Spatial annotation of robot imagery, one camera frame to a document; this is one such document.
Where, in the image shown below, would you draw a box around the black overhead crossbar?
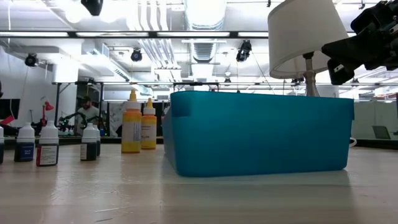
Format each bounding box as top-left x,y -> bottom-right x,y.
0,30 -> 357,39

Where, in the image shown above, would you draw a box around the person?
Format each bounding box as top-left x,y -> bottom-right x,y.
74,95 -> 102,136

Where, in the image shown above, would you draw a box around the background robot arms green lights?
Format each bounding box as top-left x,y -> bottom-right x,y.
57,111 -> 108,138

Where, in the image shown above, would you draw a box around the white shade silver table lamp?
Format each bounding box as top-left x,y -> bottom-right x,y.
267,0 -> 357,97

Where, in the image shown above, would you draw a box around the black background rack frame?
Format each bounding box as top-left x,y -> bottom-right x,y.
52,80 -> 105,138

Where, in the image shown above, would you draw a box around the small blue food coloring bottle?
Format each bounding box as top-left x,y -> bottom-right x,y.
14,122 -> 36,162

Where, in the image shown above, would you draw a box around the small red food coloring bottle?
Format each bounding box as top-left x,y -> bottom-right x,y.
35,120 -> 60,167

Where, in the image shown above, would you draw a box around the small dark food coloring bottle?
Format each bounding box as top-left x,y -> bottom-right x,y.
80,123 -> 99,162
0,126 -> 5,165

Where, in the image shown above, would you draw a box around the grey green partition panel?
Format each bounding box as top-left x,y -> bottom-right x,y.
351,101 -> 398,141

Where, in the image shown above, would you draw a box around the large yellow food coloring bottle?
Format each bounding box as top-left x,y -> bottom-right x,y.
121,89 -> 142,154
141,98 -> 158,151

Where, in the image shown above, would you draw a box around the black monitor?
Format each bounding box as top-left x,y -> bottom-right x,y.
0,98 -> 21,121

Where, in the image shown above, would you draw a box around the black aluminium table frame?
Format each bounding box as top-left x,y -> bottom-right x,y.
0,136 -> 398,149

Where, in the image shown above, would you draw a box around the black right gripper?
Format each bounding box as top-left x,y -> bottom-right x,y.
322,2 -> 398,86

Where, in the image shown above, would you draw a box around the blue plastic bin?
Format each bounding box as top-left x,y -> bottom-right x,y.
161,90 -> 356,178

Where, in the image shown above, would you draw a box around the red desk lamp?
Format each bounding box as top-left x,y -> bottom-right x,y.
39,101 -> 55,128

